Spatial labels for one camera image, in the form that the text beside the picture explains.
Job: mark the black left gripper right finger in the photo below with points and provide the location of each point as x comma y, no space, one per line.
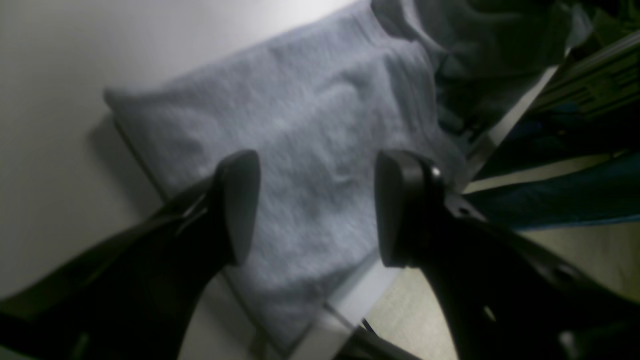
503,296

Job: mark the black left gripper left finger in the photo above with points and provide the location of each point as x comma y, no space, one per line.
132,297

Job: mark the grey T-shirt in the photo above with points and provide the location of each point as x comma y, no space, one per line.
319,102

